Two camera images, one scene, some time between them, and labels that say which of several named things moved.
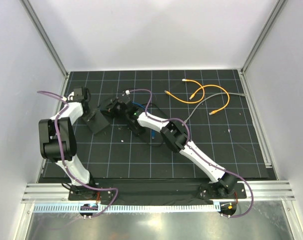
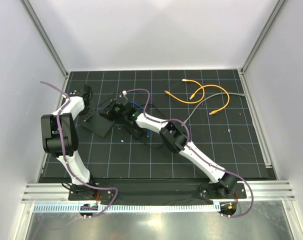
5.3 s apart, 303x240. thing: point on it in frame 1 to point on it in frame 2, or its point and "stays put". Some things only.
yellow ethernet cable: x=227 y=93 stays put
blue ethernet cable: x=153 y=132 to x=148 y=132
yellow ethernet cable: x=185 y=102 stays put
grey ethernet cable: x=243 y=94 stays put
